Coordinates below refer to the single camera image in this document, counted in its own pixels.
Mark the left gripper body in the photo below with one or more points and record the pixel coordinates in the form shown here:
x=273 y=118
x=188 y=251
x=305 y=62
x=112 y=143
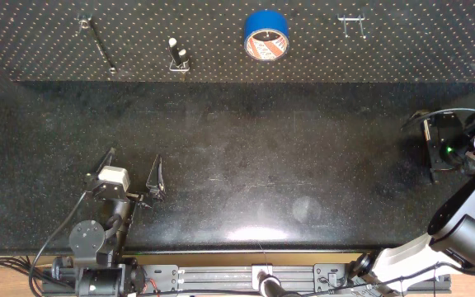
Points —
x=138 y=198

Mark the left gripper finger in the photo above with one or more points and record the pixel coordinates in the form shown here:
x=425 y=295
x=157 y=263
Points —
x=105 y=158
x=156 y=177

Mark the wrench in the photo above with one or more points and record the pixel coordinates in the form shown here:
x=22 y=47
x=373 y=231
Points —
x=99 y=45

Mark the pliers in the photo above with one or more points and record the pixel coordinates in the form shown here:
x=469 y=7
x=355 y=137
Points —
x=174 y=51

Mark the roll of blue tape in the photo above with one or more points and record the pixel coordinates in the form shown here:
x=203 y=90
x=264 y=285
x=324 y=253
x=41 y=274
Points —
x=262 y=22

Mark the hammer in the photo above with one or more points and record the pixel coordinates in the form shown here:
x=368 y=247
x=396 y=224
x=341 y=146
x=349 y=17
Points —
x=426 y=134

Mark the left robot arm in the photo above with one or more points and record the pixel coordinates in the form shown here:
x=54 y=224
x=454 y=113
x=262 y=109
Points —
x=89 y=243

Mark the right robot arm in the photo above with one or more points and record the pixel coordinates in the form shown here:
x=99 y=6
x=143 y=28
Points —
x=468 y=231

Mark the black pegboard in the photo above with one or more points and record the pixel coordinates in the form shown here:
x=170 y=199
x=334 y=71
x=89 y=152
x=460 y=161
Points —
x=344 y=53

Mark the metal hook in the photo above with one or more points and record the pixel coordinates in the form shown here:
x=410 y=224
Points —
x=352 y=18
x=179 y=69
x=83 y=22

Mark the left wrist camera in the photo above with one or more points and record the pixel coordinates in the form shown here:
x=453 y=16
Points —
x=114 y=177

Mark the mounting rail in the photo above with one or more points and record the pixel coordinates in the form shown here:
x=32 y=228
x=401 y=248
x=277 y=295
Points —
x=221 y=280

